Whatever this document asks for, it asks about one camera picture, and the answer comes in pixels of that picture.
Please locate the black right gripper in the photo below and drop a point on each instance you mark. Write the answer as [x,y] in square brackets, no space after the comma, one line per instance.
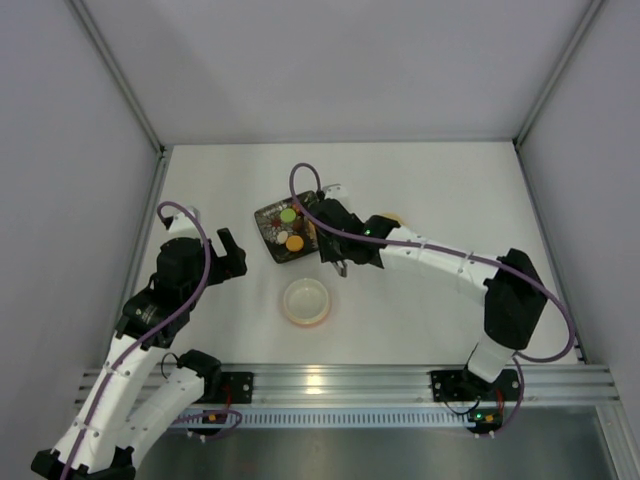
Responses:
[329,245]

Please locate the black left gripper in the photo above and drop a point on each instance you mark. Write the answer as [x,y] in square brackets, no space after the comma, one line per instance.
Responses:
[220,261]

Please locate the orange fish shaped snack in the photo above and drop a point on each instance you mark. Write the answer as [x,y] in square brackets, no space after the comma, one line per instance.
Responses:
[311,232]

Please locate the orange round cracker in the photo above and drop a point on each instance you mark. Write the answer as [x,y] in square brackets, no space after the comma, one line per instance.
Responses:
[294,243]

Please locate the small white oval snack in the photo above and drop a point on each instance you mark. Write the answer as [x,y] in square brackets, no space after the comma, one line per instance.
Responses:
[282,237]

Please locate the green round cookie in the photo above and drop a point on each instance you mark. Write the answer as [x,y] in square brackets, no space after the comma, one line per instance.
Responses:
[288,215]

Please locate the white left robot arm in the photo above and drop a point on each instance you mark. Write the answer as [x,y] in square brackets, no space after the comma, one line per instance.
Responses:
[112,434]

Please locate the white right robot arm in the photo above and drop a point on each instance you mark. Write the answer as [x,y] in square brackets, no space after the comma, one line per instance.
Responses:
[503,286]

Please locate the cream round box lid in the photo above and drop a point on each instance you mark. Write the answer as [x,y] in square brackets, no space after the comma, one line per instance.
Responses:
[393,217]

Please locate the black floral square plate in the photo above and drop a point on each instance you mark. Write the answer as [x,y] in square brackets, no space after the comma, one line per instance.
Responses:
[267,219]

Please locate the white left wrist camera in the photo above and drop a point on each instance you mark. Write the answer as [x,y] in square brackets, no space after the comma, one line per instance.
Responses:
[182,226]

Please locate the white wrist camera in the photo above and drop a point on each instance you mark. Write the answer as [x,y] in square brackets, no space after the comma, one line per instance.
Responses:
[335,191]
[182,226]

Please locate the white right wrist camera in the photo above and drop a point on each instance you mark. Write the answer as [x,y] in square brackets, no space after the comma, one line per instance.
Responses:
[335,191]

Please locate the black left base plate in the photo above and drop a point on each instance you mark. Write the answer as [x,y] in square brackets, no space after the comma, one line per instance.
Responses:
[231,388]

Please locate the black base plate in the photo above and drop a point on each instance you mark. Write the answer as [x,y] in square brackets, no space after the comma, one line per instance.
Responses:
[231,388]
[459,385]

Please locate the aluminium mounting rail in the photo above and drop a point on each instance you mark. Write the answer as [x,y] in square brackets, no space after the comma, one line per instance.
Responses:
[333,386]

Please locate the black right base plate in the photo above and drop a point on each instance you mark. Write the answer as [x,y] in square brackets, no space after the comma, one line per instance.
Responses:
[459,385]

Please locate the grey slotted cable duct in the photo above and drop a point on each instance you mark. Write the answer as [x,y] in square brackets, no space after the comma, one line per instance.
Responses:
[350,418]

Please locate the left aluminium frame post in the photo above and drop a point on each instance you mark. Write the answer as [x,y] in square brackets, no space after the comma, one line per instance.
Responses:
[90,28]

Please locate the aluminium frame post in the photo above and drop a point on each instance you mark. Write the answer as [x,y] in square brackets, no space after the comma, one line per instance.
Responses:
[554,78]
[90,28]

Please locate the right aluminium frame post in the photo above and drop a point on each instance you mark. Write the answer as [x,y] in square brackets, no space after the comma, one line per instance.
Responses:
[554,78]

